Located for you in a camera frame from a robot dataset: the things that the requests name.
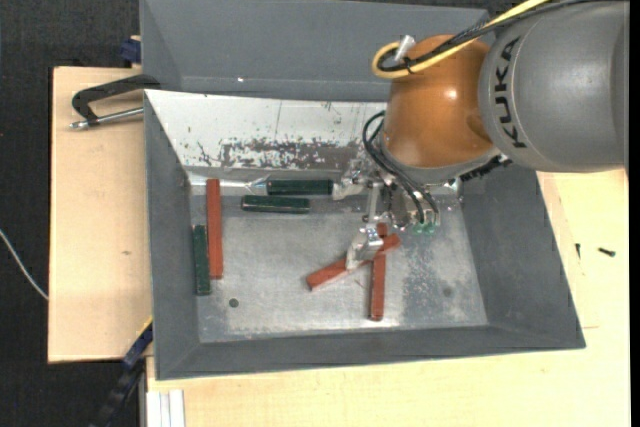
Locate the red-brown block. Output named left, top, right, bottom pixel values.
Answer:
left=368, top=221, right=390, bottom=322
left=305, top=234, right=403, bottom=293
left=205, top=178, right=224, bottom=280

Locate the dark green flat block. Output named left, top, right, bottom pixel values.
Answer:
left=265, top=178, right=335, bottom=198
left=240, top=194, right=312, bottom=215
left=191, top=223, right=213, bottom=297

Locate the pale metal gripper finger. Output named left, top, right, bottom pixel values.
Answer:
left=362, top=223, right=387, bottom=248
left=346, top=238, right=385, bottom=272

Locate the pale wood flat board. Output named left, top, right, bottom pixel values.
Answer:
left=47, top=66, right=154, bottom=364

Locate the grey metal bin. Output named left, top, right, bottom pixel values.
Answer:
left=138, top=0, right=587, bottom=381

